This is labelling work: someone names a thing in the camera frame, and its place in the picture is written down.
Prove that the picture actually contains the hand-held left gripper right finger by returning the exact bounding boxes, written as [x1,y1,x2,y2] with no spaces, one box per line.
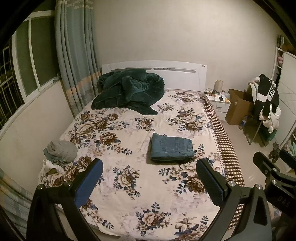
[196,158,273,241]

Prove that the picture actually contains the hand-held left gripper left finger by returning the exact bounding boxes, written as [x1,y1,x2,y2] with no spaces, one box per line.
[27,158,104,241]

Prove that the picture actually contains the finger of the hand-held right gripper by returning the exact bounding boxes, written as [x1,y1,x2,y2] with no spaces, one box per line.
[253,151,285,180]
[279,149,296,173]

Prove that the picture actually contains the blue denim pants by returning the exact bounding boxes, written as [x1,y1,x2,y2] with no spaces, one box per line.
[150,133,195,161]

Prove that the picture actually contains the green storage box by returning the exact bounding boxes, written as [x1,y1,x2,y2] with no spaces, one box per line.
[259,128,278,142]

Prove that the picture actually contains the white puffer jacket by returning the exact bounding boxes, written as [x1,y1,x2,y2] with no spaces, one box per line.
[248,76,282,133]

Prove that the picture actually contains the white crumpled cloth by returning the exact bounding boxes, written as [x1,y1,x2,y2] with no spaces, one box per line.
[43,159,67,174]

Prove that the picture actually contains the grey crumpled cloth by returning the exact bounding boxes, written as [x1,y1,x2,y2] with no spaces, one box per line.
[43,140,78,163]

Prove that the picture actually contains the dark folded jeans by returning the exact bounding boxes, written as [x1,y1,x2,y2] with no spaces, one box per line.
[151,157,195,164]

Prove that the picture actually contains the floral bed sheet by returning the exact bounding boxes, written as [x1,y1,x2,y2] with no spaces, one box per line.
[38,90,245,238]

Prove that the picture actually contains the brown cardboard box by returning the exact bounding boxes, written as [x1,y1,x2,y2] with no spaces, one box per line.
[225,89,255,126]

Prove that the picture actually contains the black and white jacket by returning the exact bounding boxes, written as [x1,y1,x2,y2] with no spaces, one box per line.
[255,74,280,120]

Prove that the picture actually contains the white nightstand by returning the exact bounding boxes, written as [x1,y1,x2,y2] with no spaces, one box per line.
[205,91,232,121]

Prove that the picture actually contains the white wardrobe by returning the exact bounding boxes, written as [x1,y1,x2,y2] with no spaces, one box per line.
[270,35,296,151]

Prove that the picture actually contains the teal striped curtain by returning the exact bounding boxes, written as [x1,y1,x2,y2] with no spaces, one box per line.
[55,0,102,117]
[0,169,40,234]

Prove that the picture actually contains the dark green blanket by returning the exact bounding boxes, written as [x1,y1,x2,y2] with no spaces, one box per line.
[91,69,165,116]

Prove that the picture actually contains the white bed headboard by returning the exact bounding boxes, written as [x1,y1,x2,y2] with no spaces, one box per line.
[101,61,207,92]

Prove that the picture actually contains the metal frame chair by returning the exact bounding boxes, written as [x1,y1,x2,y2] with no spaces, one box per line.
[245,116,278,146]

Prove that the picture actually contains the window with white frame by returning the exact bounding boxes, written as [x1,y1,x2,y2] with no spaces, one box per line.
[0,10,60,130]

